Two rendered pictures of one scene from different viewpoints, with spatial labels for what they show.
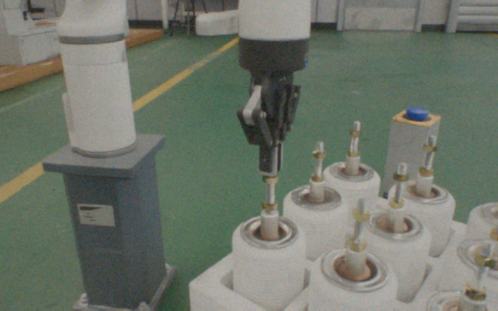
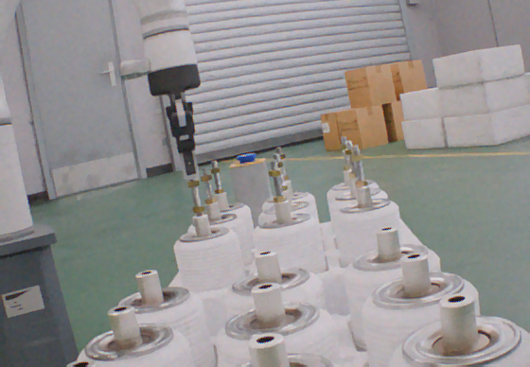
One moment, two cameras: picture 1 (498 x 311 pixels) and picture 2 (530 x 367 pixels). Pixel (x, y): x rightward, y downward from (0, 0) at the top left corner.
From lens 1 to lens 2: 56 cm
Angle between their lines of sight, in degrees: 38
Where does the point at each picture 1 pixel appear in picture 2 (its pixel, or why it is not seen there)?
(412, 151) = (257, 189)
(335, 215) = (239, 221)
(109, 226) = (38, 310)
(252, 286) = (213, 277)
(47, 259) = not seen: outside the picture
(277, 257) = (225, 239)
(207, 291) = not seen: hidden behind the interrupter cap
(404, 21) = (124, 169)
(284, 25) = (186, 55)
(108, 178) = (31, 253)
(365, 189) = (243, 213)
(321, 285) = (271, 233)
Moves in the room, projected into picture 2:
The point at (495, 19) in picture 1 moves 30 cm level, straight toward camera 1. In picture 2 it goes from (221, 145) to (222, 146)
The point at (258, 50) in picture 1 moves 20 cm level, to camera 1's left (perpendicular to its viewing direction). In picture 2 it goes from (173, 74) to (38, 97)
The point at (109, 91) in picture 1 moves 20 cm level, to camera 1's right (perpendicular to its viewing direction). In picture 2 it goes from (13, 168) to (128, 143)
